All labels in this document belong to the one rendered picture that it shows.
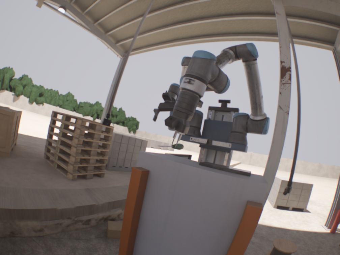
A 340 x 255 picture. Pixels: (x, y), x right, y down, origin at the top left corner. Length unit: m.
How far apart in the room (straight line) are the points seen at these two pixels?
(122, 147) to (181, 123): 3.21
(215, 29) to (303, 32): 2.68
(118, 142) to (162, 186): 3.16
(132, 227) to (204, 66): 0.59
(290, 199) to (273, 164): 4.27
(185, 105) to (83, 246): 1.72
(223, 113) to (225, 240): 1.39
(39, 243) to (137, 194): 1.53
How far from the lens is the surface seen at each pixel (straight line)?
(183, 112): 0.51
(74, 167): 2.55
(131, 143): 3.77
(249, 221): 0.37
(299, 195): 5.22
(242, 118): 1.34
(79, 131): 2.43
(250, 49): 1.11
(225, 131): 1.51
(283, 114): 0.89
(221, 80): 0.61
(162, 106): 1.10
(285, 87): 0.93
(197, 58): 0.54
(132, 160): 3.89
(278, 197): 4.98
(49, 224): 1.86
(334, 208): 4.31
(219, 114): 1.67
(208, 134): 1.56
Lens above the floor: 1.30
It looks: 6 degrees up
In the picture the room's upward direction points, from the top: 13 degrees clockwise
